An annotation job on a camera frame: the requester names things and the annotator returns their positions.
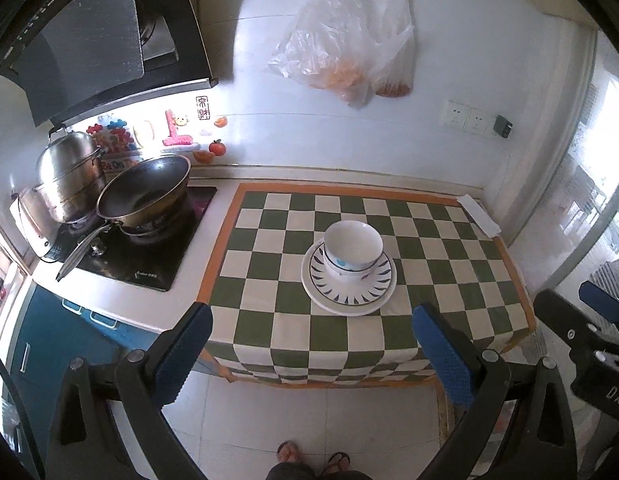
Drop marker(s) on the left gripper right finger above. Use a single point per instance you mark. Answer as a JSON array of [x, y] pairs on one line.
[[539, 440]]

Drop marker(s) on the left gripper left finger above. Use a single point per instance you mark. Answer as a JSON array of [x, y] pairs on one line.
[[84, 442]]

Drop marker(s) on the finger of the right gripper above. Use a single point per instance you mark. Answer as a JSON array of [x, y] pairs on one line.
[[573, 326], [599, 300]]

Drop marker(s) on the white plate grey flower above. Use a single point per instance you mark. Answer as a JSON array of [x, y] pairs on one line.
[[349, 312]]

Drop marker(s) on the white bowl blue dots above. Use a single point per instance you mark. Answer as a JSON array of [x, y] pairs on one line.
[[353, 245]]

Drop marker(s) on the white bowl dark rim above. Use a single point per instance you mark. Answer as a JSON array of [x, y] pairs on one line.
[[348, 276]]

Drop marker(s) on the white plate blue leaves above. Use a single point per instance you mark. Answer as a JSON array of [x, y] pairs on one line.
[[359, 294]]

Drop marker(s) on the folded white towel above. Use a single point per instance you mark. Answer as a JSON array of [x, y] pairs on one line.
[[484, 221]]

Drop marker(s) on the blue cabinet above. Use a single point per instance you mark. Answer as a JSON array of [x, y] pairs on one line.
[[53, 332]]

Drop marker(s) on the black gas stove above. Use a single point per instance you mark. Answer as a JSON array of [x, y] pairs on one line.
[[149, 261]]

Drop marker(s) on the green white checkered cloth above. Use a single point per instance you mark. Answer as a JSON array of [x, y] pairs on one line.
[[266, 328]]

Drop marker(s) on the black plug adapter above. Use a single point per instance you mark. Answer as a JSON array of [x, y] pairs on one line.
[[502, 127]]

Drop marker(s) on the person's sandalled foot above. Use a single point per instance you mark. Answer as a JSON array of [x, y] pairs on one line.
[[289, 452]]

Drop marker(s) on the black wok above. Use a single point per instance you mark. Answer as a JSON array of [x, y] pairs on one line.
[[139, 197]]

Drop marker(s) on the stainless steel steamer pot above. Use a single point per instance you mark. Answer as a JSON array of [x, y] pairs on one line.
[[70, 176]]

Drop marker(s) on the clear plastic bag right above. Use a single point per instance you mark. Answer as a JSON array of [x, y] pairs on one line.
[[395, 68]]

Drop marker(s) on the clear plastic bag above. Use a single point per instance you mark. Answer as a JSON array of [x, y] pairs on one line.
[[328, 46], [395, 68]]

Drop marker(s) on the colourful flower decoration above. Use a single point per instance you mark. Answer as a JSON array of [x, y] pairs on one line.
[[114, 138]]

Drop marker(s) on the red tomato decoration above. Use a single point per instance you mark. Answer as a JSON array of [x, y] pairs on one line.
[[217, 148]]

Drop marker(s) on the pink toy ornament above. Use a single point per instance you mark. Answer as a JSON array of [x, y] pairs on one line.
[[175, 137]]

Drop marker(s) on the clear plastic bag left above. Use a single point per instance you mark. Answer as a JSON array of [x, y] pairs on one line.
[[328, 46]]

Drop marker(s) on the black range hood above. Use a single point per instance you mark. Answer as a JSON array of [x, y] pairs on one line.
[[76, 58]]

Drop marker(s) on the white wall sockets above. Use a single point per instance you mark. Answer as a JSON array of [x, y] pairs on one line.
[[467, 119]]

